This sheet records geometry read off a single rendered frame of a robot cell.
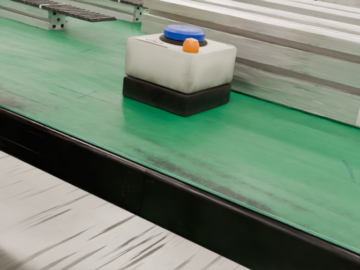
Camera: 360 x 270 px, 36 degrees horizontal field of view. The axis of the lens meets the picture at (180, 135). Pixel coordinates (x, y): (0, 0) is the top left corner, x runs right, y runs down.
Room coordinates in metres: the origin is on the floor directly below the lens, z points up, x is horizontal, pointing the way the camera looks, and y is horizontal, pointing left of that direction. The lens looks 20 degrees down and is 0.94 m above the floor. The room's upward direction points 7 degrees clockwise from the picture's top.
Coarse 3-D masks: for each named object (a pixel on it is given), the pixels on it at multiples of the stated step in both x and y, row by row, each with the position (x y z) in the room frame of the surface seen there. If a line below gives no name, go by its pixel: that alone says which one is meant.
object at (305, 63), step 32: (160, 0) 0.66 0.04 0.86; (192, 0) 0.73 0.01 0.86; (224, 0) 0.72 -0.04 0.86; (160, 32) 0.66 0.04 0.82; (224, 32) 0.62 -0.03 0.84; (256, 32) 0.59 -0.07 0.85; (288, 32) 0.57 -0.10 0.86; (320, 32) 0.55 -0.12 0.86; (352, 32) 0.61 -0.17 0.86; (256, 64) 0.60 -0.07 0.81; (288, 64) 0.57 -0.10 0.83; (320, 64) 0.55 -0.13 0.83; (352, 64) 0.53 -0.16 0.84; (256, 96) 0.59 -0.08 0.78; (288, 96) 0.56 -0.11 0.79; (320, 96) 0.55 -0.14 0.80; (352, 96) 0.53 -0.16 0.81
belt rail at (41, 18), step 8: (0, 0) 0.88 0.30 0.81; (8, 0) 0.87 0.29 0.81; (0, 8) 0.89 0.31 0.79; (8, 8) 0.88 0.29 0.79; (16, 8) 0.86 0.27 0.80; (24, 8) 0.85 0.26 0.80; (32, 8) 0.84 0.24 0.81; (40, 8) 0.83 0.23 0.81; (0, 16) 0.88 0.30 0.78; (8, 16) 0.87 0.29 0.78; (16, 16) 0.86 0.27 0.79; (24, 16) 0.84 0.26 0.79; (32, 16) 0.84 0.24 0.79; (40, 16) 0.83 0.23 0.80; (48, 16) 0.82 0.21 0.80; (56, 16) 0.83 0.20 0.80; (64, 16) 0.84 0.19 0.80; (32, 24) 0.83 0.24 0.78; (40, 24) 0.82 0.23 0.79; (48, 24) 0.82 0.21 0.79; (56, 24) 0.83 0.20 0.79; (64, 24) 0.84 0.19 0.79
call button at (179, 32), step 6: (168, 30) 0.53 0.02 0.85; (174, 30) 0.53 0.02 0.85; (180, 30) 0.53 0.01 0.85; (186, 30) 0.53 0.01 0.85; (192, 30) 0.54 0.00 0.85; (198, 30) 0.54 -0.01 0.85; (168, 36) 0.53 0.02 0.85; (174, 36) 0.53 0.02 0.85; (180, 36) 0.53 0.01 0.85; (186, 36) 0.53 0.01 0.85; (192, 36) 0.53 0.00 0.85; (198, 36) 0.53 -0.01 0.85; (204, 36) 0.54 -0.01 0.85
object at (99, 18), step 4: (92, 16) 0.79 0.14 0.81; (96, 16) 0.79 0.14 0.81; (100, 16) 0.80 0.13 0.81; (104, 16) 0.80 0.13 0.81; (108, 16) 0.81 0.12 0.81; (112, 16) 0.81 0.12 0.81; (88, 20) 0.77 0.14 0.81; (92, 20) 0.77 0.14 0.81; (96, 20) 0.77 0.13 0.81; (100, 20) 0.78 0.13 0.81; (104, 20) 0.78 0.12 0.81; (108, 20) 0.79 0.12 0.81; (112, 20) 0.80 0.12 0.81
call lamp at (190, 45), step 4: (188, 40) 0.50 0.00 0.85; (192, 40) 0.50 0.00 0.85; (196, 40) 0.50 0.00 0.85; (184, 44) 0.50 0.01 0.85; (188, 44) 0.50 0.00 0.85; (192, 44) 0.50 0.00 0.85; (196, 44) 0.50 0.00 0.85; (184, 48) 0.50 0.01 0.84; (188, 48) 0.50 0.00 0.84; (192, 48) 0.50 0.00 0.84; (196, 48) 0.50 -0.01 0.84; (192, 52) 0.50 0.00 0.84; (196, 52) 0.50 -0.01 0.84
